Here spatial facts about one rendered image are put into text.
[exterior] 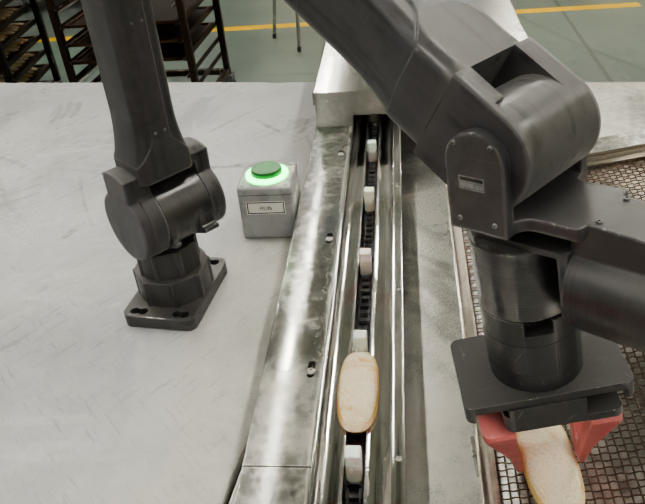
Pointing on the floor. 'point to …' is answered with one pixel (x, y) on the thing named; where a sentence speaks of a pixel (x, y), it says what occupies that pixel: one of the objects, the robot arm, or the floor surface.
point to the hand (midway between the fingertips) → (547, 452)
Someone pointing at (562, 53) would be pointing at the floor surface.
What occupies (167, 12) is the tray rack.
